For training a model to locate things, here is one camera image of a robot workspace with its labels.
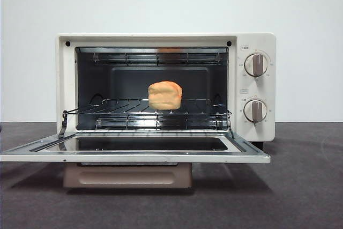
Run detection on cream Toshiba toaster oven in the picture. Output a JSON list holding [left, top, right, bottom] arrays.
[[55, 32, 277, 149]]

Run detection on cream timer knob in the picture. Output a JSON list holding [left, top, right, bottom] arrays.
[[244, 99, 268, 124]]

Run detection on metal wire oven rack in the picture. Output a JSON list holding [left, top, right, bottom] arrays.
[[61, 98, 234, 139]]

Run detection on oven door with beige handle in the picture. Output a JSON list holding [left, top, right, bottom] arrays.
[[0, 129, 271, 189]]

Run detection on golden bread roll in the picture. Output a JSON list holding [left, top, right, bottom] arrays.
[[147, 80, 183, 111]]

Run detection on cream temperature knob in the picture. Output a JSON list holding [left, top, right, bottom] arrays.
[[244, 53, 270, 77]]

